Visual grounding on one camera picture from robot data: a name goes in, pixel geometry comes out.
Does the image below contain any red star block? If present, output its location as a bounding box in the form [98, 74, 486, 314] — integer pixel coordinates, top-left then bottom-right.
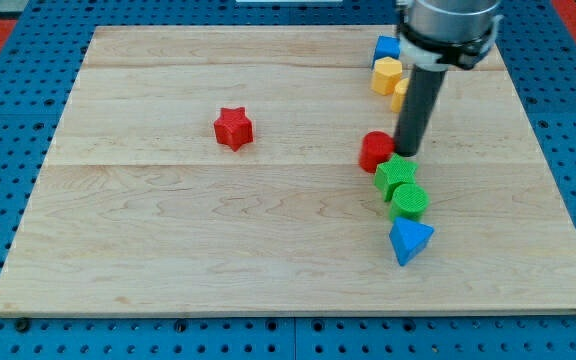
[213, 107, 254, 152]

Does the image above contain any wooden board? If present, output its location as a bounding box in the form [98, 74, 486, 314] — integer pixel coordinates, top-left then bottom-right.
[0, 26, 576, 318]

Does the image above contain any red cylinder block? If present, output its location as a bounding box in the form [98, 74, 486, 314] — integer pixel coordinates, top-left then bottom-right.
[358, 131, 395, 173]

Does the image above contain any green star block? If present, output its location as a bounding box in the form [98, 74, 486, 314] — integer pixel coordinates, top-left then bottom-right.
[374, 154, 418, 202]

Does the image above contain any green cylinder block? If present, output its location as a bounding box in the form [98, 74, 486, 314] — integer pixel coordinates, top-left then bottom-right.
[389, 183, 430, 221]

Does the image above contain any blue triangle block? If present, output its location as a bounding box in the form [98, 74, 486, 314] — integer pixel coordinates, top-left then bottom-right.
[389, 217, 435, 266]

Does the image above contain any yellow cylinder block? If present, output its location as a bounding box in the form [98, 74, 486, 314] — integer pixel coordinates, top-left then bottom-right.
[390, 78, 409, 113]

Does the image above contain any yellow hexagon block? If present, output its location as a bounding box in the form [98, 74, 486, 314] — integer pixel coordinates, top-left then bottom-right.
[371, 57, 403, 95]

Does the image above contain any blue cube block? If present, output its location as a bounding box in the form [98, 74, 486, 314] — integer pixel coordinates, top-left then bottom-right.
[371, 35, 400, 67]

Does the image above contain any black cylindrical pointer rod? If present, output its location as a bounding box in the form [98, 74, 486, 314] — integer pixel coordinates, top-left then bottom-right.
[394, 66, 446, 157]

